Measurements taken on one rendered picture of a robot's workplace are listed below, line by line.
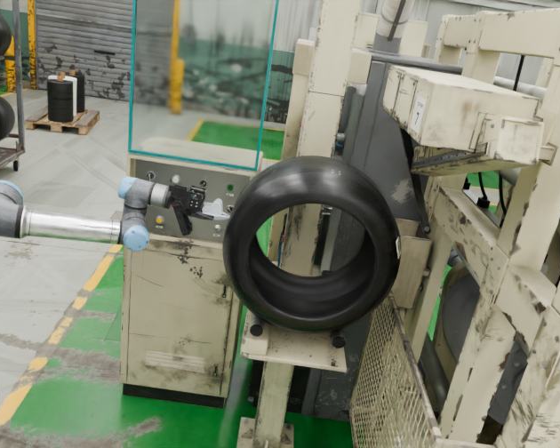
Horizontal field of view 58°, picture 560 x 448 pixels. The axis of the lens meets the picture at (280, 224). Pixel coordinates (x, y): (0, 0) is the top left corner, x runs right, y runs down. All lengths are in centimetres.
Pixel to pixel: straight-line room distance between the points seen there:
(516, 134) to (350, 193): 52
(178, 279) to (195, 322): 23
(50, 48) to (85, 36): 77
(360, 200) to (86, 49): 982
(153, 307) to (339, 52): 142
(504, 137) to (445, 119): 14
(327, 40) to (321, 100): 20
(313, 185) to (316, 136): 38
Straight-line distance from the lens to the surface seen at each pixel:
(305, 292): 194
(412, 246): 194
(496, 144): 119
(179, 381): 268
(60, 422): 273
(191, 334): 251
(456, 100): 125
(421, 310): 210
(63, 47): 1121
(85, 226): 158
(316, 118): 184
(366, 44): 481
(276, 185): 153
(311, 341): 190
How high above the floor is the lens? 185
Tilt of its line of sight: 21 degrees down
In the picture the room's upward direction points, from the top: 9 degrees clockwise
